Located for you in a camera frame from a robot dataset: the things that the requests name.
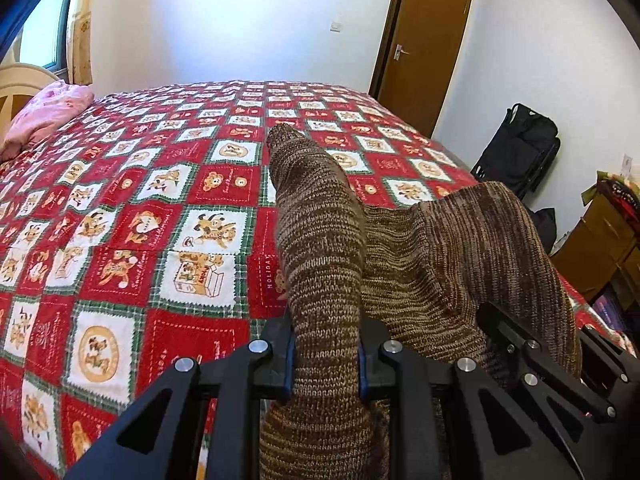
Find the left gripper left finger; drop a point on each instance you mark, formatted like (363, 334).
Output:
(160, 435)

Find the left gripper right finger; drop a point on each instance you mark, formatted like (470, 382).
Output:
(450, 418)

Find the brown knit sweater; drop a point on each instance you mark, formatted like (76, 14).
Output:
(422, 270)

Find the brown cardboard boxes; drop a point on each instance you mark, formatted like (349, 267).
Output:
(601, 254)

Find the colourful clutter on boxes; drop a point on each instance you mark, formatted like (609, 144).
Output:
(621, 192)

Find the red patchwork bear bedspread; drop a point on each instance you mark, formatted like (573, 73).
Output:
(144, 230)

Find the black suitcase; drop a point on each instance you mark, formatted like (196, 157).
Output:
(521, 152)

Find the pink folded blanket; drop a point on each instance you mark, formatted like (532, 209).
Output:
(50, 109)

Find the cream wooden headboard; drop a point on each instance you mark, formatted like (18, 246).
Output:
(19, 82)

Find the beige patterned curtain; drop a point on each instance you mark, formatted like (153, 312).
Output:
(78, 42)

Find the brown wooden door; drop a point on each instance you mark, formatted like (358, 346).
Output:
(416, 59)

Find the window with dark frame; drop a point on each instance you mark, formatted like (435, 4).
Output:
(43, 37)

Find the white wall switch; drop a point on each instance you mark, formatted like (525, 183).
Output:
(336, 27)

